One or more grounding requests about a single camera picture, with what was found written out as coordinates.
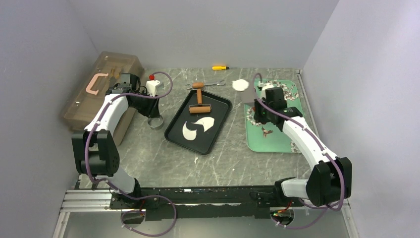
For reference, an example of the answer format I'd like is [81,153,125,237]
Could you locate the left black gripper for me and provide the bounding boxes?
[130,90,160,119]

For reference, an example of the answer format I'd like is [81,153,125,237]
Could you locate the cut round dough wrapper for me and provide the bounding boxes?
[232,79,250,92]

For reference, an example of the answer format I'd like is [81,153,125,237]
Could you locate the metal ring cutter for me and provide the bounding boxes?
[147,115,164,130]

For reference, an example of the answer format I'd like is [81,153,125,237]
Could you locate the black baking tray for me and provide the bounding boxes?
[164,90,232,155]

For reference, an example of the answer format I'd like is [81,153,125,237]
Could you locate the white dough ball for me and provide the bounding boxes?
[182,117,215,141]

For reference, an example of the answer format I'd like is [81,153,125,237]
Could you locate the wooden double-ended dough roller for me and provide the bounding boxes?
[189,83,211,114]

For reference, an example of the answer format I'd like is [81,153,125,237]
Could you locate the metal spatula orange handle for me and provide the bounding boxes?
[239,87,261,107]

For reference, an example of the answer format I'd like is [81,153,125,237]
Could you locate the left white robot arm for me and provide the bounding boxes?
[71,73,162,208]

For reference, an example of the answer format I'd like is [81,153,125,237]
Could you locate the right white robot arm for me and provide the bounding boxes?
[254,84,352,210]

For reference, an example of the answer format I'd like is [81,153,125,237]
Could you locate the translucent brown toolbox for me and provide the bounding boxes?
[61,51,144,132]

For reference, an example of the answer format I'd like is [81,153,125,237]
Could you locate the green floral tray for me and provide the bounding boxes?
[244,79,304,153]

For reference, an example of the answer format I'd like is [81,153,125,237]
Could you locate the silver wrench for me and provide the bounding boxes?
[186,80,226,89]

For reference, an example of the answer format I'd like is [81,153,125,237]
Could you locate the yellow screwdriver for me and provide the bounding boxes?
[212,66,229,71]

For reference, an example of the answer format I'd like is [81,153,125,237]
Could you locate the black pliers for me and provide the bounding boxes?
[91,182,98,191]

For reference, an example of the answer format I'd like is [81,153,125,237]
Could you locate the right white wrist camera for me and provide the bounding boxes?
[257,82,274,91]

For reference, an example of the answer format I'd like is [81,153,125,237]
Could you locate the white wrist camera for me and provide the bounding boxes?
[257,82,274,91]
[145,80,162,97]

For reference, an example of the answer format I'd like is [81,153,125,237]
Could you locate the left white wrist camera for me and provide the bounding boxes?
[145,80,162,97]

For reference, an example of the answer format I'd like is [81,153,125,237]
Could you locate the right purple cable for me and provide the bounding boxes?
[253,72,346,230]

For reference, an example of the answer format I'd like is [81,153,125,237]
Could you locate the purple cable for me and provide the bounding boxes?
[253,72,346,230]
[84,71,178,238]

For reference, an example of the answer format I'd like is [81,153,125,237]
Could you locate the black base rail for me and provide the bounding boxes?
[109,185,303,221]

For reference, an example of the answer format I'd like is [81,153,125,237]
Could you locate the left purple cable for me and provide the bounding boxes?
[84,71,178,238]

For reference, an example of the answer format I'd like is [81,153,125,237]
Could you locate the aluminium frame rail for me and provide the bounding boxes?
[60,189,111,212]

